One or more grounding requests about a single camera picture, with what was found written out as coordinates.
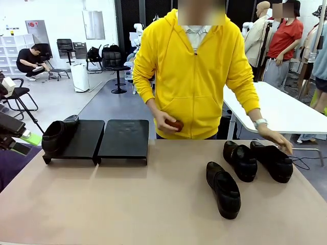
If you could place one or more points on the white air purifier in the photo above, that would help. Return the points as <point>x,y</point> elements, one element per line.
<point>80,79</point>

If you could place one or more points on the person's right forearm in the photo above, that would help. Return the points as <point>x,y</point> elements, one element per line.
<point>153,107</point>

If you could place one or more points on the white wristwatch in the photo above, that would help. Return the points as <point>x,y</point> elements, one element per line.
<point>260,123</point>

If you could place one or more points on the black shoe stand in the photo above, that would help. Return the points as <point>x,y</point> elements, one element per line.
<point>84,137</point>
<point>125,140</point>

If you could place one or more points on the small black stool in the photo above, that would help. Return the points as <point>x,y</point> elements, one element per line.
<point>60,70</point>

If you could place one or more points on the person's left forearm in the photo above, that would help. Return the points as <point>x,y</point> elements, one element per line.
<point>256,114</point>

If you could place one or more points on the person in black clothes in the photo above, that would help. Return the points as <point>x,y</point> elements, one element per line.
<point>25,60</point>

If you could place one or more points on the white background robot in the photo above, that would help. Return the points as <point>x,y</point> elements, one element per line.
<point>138,28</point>

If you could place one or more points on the metal wall panel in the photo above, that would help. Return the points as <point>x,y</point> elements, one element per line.
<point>93,25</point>

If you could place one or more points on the grey cabinet box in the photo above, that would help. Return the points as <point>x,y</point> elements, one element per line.
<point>80,48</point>

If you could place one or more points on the brown round object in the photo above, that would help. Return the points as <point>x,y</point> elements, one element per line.
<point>177,124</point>

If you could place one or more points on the white storage drawers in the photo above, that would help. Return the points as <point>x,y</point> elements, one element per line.
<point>10,48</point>

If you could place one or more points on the black office armchair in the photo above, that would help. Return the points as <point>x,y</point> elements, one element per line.
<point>47,51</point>

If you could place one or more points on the black leather shoe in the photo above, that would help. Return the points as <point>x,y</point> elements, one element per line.
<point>55,137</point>
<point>273,160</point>
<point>226,194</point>
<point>242,163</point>

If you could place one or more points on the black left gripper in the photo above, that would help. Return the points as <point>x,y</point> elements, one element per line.
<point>9,127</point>

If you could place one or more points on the grey board with red logo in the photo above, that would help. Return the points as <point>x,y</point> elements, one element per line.
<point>38,33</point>

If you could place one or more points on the white table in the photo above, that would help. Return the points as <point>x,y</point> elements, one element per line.
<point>276,109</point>

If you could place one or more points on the background desk with items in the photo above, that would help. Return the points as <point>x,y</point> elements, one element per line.
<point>130,74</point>

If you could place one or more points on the black bar stool chair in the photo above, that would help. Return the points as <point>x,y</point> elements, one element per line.
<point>65,44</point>

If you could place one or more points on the person in yellow hoodie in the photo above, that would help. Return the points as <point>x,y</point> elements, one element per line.
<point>189,89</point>

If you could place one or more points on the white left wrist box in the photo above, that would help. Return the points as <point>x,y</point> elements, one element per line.
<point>9,86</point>

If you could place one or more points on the black chair with backpack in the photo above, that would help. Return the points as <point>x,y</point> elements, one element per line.
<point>94,54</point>

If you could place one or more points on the black bags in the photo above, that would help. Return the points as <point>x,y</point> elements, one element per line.
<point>113,48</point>

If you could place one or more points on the garment rack pole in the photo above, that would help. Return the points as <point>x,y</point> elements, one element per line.
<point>318,30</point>

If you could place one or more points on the purple cloth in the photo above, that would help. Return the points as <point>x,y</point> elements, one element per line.
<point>12,166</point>

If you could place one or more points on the person's left hand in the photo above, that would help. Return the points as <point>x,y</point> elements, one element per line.
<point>270,135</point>

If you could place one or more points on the mannequin with beige jacket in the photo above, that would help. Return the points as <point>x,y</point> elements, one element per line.
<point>258,38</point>

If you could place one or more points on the person's right hand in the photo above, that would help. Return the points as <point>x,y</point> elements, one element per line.
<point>161,122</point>

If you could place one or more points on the black quilted bar chair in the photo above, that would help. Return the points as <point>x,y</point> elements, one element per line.
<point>112,60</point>

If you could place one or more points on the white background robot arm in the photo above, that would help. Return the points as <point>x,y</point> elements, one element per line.
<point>246,25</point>

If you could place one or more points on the yellow-green cloth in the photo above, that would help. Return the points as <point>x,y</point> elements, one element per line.
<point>314,99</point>

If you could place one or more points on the black slanted tripod pole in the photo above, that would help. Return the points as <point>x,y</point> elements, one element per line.
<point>28,112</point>

